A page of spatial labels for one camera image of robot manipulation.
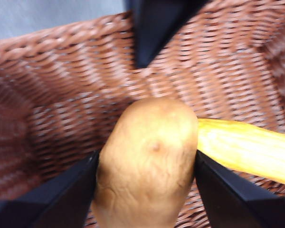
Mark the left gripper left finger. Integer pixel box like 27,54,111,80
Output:
0,149,101,228

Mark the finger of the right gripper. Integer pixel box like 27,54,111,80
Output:
124,0,211,70

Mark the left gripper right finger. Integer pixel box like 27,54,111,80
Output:
194,150,285,228

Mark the yellow corn cob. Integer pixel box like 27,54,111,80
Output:
196,118,285,186

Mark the brown potato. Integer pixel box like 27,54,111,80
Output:
91,97,200,228

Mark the brown wicker basket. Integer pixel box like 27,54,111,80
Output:
0,0,285,228

